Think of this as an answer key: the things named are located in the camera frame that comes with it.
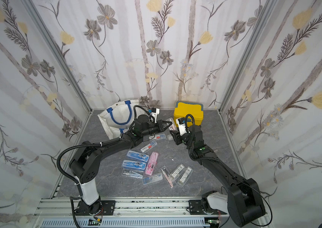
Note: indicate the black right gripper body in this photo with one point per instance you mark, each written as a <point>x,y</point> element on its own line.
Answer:
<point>178,137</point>

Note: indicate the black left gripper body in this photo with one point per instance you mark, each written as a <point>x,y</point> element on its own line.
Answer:
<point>152,128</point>

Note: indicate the clear case pink compass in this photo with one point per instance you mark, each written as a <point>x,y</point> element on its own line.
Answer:
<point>173,126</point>
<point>167,175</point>

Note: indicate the clear labelled case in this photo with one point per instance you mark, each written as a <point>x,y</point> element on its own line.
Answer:
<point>177,172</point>
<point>185,177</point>

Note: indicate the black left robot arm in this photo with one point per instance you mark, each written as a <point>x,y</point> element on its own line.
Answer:
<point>86,162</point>

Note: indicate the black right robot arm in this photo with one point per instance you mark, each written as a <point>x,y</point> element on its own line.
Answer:
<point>244,202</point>

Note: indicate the white canvas tote bag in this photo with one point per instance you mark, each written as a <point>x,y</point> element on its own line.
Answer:
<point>117,118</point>

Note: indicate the blue compass case upper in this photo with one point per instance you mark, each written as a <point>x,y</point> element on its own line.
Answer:
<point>137,156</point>

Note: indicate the blue compass case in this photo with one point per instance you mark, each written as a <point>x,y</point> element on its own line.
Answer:
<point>137,156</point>
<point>134,165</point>

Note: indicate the blue compass case lower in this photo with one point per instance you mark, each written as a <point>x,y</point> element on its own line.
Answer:
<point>134,165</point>

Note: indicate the clear compass case bottom left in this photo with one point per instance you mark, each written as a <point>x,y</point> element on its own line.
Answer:
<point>133,173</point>

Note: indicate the clear compass case bottom middle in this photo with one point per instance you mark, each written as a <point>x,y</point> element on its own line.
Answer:
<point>152,179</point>

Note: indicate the small blue clear case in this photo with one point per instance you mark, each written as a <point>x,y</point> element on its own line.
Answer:
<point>158,137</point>

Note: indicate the red label clear case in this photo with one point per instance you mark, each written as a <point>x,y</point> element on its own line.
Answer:
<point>148,146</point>

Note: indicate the yellow storage box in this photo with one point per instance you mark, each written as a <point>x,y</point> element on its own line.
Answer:
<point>184,108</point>

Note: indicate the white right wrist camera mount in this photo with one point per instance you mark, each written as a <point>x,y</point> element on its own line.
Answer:
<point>182,125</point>

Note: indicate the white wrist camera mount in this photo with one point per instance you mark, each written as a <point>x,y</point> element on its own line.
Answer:
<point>154,112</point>
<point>182,125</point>

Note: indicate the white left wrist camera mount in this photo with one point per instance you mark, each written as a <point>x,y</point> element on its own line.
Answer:
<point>154,112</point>

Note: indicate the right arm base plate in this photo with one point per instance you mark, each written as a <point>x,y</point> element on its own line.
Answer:
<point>200,207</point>

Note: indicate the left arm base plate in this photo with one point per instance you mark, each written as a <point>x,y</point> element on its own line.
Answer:
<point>103,207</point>

